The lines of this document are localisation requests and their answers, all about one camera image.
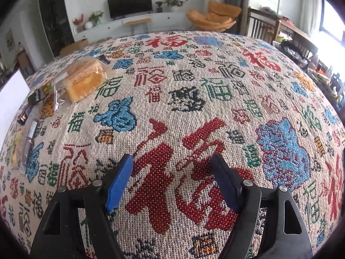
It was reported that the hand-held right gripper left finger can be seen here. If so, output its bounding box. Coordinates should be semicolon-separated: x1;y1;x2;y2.
31;154;134;259

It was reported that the brown cardboard box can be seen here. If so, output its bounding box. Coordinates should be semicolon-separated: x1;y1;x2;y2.
59;39;89;57

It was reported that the red flower arrangement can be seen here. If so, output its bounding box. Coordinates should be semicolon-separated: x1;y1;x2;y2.
72;15;85;32

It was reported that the dark wooden chair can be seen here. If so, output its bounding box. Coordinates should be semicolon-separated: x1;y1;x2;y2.
246;8;281;44

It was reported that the white television cabinet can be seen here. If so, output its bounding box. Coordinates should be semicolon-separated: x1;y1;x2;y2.
73;12;195;43

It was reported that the framed wall picture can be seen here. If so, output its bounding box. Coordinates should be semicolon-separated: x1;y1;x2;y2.
6;30;15;52

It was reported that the dark display cabinet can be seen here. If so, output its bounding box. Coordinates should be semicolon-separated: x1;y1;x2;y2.
37;0;75;57

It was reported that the clear plastic snack packet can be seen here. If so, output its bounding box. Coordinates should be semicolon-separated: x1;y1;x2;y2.
22;121;38;166

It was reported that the printed woven blanket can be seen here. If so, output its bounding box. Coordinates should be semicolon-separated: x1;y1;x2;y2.
0;31;345;259

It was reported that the wooden stool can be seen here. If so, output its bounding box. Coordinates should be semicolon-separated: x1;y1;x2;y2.
124;18;152;35

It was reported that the black television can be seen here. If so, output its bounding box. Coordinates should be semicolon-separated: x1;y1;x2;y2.
107;0;153;20

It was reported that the yellow snack packet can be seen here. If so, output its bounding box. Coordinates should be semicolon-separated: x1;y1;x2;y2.
8;135;26;171

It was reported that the black tray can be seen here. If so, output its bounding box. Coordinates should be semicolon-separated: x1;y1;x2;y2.
278;39;308;63

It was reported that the orange lounge chair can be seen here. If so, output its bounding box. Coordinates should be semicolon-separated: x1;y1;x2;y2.
187;0;242;33

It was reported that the wooden side table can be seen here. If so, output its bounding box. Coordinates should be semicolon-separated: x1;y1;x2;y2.
278;20;319;60

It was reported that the white cardboard box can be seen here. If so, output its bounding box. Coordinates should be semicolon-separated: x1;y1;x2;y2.
0;69;31;147

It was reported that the bagged orange bread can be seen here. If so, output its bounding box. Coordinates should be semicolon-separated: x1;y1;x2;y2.
54;57;108;111

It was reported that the flowering potted plant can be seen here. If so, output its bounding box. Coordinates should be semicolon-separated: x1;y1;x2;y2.
88;11;104;26

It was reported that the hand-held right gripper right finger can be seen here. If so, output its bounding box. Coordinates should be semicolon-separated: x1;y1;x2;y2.
211;154;314;259

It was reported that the dark packet with green print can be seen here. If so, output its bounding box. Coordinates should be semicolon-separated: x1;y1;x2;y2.
28;82;53;106

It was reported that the large green potted plant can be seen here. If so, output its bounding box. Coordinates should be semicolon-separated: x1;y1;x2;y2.
163;0;188;13

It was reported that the white sheer curtain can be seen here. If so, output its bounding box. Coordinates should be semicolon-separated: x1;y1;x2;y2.
300;0;325;41

